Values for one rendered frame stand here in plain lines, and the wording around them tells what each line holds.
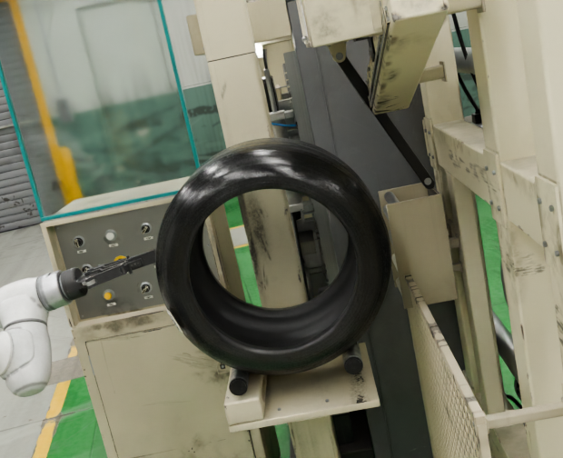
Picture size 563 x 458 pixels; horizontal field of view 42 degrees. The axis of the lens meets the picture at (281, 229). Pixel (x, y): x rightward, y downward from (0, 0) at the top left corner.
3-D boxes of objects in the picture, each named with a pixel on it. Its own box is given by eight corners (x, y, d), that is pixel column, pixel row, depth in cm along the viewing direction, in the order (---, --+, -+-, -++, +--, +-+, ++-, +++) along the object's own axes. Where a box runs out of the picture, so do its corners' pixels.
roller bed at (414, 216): (394, 286, 223) (378, 191, 216) (443, 277, 222) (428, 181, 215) (404, 309, 204) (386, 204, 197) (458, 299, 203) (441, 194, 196)
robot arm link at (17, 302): (54, 283, 191) (59, 329, 184) (-1, 302, 192) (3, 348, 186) (32, 266, 181) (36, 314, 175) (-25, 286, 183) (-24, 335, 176)
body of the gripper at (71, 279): (55, 277, 178) (91, 264, 177) (65, 267, 186) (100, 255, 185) (67, 305, 180) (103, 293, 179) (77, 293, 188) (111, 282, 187)
